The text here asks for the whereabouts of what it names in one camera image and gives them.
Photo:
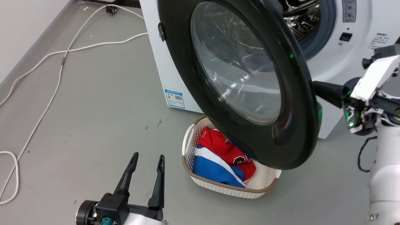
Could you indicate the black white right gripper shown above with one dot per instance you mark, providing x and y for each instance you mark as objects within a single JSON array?
[{"x": 375, "y": 81}]

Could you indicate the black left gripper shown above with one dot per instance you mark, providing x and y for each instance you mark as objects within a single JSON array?
[{"x": 114, "y": 206}]

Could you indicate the black round glass washer door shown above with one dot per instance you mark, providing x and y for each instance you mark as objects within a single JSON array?
[{"x": 293, "y": 93}]

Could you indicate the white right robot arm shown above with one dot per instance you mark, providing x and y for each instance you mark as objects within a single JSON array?
[{"x": 386, "y": 175}]

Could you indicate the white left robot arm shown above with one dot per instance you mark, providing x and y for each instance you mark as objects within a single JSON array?
[{"x": 143, "y": 220}]

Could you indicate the white front-load washing machine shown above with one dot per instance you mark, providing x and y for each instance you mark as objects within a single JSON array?
[{"x": 331, "y": 67}]

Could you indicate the black door latch slot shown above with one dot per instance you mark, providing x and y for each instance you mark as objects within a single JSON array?
[{"x": 345, "y": 37}]

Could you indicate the grey rubber door gasket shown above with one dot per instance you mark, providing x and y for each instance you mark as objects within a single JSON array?
[{"x": 328, "y": 28}]

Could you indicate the blue and white garment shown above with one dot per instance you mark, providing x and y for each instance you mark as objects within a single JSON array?
[{"x": 212, "y": 168}]

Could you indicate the white woven laundry basket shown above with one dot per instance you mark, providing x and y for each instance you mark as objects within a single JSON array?
[{"x": 218, "y": 185}]

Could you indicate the steel washer drum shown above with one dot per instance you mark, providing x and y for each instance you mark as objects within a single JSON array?
[{"x": 304, "y": 20}]

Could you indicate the grey instruction label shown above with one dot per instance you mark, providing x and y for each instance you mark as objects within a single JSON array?
[{"x": 349, "y": 11}]

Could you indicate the red sports garment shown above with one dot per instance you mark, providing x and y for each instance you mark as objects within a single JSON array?
[{"x": 222, "y": 147}]

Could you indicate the blue energy label sticker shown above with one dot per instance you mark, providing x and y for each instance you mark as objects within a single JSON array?
[{"x": 174, "y": 98}]

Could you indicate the black stand bar with caster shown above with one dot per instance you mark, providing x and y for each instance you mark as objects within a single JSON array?
[{"x": 111, "y": 8}]

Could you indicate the dark grey right wrist camera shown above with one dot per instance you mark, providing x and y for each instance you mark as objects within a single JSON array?
[{"x": 382, "y": 51}]

